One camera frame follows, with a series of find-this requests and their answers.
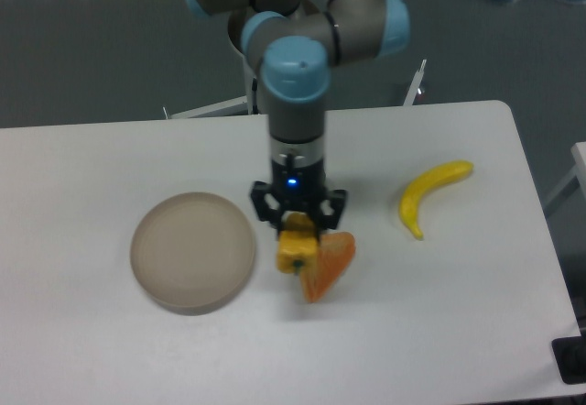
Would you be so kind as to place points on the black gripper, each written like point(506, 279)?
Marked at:
point(298, 189)

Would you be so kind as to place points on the yellow toy bell pepper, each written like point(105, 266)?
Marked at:
point(298, 245)

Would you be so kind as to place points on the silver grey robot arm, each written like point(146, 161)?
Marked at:
point(291, 55)

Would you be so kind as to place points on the beige round plate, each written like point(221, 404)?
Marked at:
point(193, 253)

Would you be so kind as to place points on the orange triangular toy bread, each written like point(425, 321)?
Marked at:
point(335, 254)

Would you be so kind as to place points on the yellow toy banana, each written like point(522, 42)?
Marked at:
point(427, 182)

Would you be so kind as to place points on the white furniture at right edge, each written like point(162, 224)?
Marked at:
point(572, 181)

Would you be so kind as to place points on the black device at table edge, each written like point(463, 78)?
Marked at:
point(569, 353)

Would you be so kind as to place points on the white metal frame leg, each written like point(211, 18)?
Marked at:
point(415, 88)

